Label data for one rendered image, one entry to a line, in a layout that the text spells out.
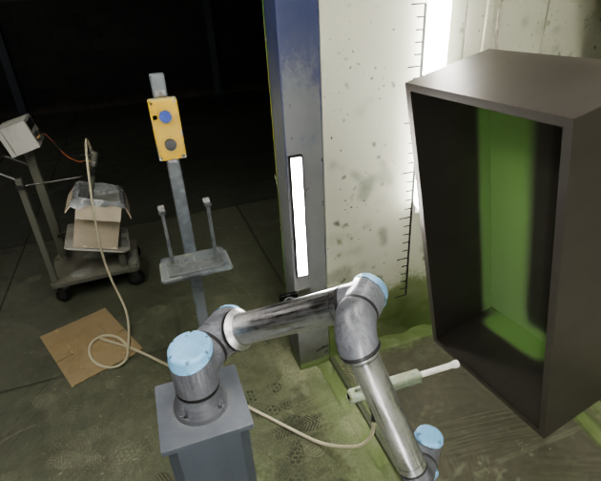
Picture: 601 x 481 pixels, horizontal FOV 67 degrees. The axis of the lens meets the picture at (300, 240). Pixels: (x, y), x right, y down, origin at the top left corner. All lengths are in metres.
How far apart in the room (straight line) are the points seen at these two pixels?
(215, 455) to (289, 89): 1.43
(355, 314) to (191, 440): 0.73
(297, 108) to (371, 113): 0.36
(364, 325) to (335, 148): 1.10
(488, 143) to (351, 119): 0.60
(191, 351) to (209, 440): 0.30
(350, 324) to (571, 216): 0.61
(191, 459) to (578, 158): 1.44
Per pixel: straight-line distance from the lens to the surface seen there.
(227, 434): 1.66
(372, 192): 2.30
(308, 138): 2.07
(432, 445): 1.62
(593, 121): 1.24
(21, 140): 3.59
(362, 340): 1.22
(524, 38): 2.60
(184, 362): 1.53
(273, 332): 1.51
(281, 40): 1.97
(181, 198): 2.23
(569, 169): 1.23
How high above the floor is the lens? 1.90
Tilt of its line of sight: 28 degrees down
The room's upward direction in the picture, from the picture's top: 3 degrees counter-clockwise
